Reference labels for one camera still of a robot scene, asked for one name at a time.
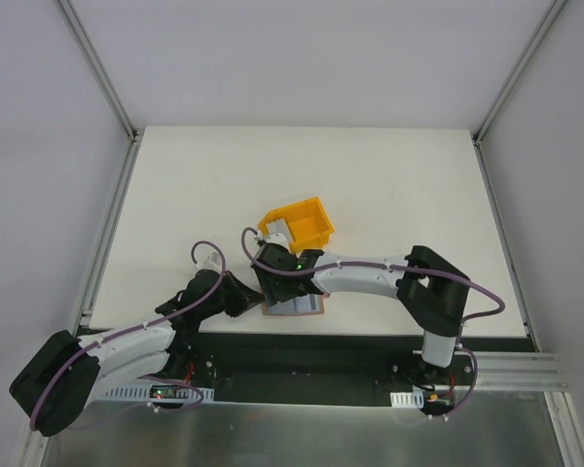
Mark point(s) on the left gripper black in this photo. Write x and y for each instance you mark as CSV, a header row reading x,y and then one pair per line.
x,y
232,296

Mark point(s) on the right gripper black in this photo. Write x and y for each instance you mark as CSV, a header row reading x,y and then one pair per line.
x,y
271,283

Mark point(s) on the brown leather card holder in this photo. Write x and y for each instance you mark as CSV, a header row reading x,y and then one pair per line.
x,y
307,305

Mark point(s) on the yellow plastic bin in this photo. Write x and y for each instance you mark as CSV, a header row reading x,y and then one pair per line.
x,y
308,223

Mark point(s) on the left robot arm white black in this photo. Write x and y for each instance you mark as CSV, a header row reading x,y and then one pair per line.
x,y
68,373

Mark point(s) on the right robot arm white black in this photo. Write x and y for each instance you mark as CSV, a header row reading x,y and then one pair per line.
x,y
431,289

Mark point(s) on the stack of silver cards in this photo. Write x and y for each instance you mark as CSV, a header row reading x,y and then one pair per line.
x,y
279,226

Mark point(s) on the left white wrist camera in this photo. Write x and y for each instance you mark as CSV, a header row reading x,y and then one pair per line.
x,y
212,262

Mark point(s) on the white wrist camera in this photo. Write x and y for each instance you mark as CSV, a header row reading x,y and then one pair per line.
x,y
212,262
279,239

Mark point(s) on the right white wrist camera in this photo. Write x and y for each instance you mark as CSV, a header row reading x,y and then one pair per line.
x,y
279,239

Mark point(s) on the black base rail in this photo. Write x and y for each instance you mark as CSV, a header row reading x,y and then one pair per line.
x,y
348,371

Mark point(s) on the left white cable duct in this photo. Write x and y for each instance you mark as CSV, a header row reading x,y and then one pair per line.
x,y
151,392

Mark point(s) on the white cable duct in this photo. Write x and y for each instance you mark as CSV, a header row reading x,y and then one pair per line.
x,y
407,400
151,392

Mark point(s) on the right white cable duct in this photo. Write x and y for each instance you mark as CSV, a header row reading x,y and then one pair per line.
x,y
407,400

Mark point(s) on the left aluminium frame post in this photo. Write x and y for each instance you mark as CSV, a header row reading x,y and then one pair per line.
x,y
86,47

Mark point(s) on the aluminium frame post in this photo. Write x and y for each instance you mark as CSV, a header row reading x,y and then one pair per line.
x,y
544,27
86,47

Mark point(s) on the right aluminium frame post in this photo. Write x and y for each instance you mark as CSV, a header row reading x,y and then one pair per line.
x,y
544,27

